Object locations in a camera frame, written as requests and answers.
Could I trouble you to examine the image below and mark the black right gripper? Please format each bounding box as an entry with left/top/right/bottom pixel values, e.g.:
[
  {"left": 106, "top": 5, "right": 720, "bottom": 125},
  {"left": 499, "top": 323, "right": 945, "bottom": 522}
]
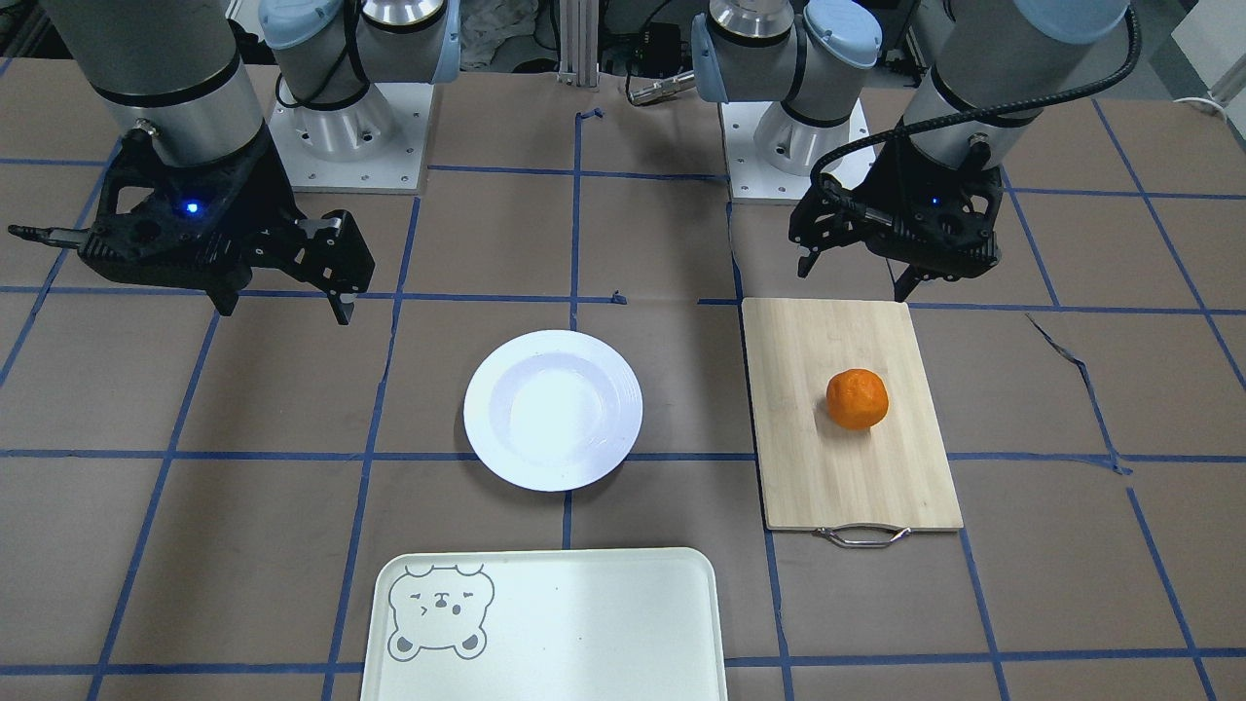
[{"left": 9, "top": 125, "right": 375, "bottom": 325}]

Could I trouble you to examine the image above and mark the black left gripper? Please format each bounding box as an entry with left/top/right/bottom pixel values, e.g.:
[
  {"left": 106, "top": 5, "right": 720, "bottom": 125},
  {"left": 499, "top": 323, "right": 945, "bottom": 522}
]
[{"left": 787, "top": 136, "right": 1003, "bottom": 303}]

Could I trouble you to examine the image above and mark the orange mandarin fruit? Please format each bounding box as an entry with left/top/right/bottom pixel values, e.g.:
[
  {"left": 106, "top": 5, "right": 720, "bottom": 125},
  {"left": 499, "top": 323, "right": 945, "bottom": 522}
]
[{"left": 825, "top": 369, "right": 890, "bottom": 430}]

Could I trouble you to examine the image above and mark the white round plate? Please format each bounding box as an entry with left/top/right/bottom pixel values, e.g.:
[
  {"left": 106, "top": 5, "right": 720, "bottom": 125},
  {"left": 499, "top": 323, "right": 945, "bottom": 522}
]
[{"left": 462, "top": 331, "right": 642, "bottom": 493}]

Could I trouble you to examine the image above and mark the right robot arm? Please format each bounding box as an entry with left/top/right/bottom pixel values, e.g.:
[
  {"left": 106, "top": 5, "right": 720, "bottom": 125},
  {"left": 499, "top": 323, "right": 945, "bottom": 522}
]
[{"left": 9, "top": 1, "right": 461, "bottom": 325}]

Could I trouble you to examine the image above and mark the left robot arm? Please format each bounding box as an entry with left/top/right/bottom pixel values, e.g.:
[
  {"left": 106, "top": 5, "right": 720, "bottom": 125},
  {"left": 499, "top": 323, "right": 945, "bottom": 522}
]
[{"left": 690, "top": 1, "right": 1141, "bottom": 303}]

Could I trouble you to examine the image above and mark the cream tray with bear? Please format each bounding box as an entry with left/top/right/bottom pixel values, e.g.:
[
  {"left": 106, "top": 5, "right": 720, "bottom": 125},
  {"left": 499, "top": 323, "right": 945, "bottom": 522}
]
[{"left": 361, "top": 547, "right": 728, "bottom": 700}]

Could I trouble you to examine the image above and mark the bamboo cutting board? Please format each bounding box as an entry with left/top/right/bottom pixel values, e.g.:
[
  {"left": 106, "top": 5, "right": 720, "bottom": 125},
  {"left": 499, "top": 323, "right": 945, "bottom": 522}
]
[{"left": 743, "top": 298, "right": 963, "bottom": 545}]

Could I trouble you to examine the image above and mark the black corrugated cable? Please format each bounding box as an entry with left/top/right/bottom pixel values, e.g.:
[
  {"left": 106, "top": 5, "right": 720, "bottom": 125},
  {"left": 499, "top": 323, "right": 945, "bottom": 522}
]
[{"left": 810, "top": 5, "right": 1143, "bottom": 230}]

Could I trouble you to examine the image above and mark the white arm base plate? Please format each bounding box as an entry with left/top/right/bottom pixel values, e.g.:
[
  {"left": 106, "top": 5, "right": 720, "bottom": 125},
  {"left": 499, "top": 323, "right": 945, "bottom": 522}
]
[
  {"left": 719, "top": 101, "right": 868, "bottom": 205},
  {"left": 268, "top": 83, "right": 435, "bottom": 195}
]

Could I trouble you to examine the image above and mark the aluminium frame post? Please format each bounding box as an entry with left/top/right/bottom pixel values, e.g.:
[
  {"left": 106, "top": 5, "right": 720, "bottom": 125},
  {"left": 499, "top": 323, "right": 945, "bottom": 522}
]
[{"left": 557, "top": 0, "right": 601, "bottom": 92}]

